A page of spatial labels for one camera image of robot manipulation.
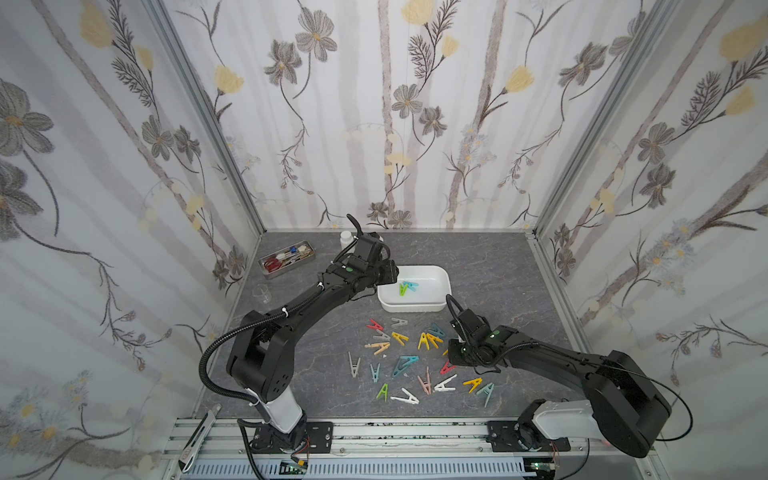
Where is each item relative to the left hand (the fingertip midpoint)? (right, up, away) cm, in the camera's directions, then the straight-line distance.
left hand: (397, 268), depth 87 cm
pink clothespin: (+8, -33, -5) cm, 34 cm away
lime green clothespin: (+2, -8, +15) cm, 17 cm away
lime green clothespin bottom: (-4, -34, -5) cm, 35 cm away
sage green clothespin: (-6, -30, -3) cm, 31 cm away
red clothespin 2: (+14, -29, -2) cm, 32 cm away
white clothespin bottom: (+4, -36, -7) cm, 36 cm away
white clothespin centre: (+12, -33, -5) cm, 36 cm away
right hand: (+16, -25, 0) cm, 30 cm away
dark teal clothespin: (+12, -20, +5) cm, 24 cm away
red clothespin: (-7, -18, +6) cm, 21 cm away
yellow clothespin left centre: (+1, -21, +4) cm, 22 cm away
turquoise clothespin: (+5, -7, +17) cm, 19 cm away
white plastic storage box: (+7, -8, +17) cm, 20 cm away
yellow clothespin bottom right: (+22, -32, -5) cm, 39 cm away
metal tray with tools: (-42, +3, +25) cm, 49 cm away
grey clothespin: (+1, -18, +8) cm, 19 cm away
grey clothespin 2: (-13, -29, -2) cm, 31 cm away
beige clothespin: (-4, -24, +3) cm, 24 cm away
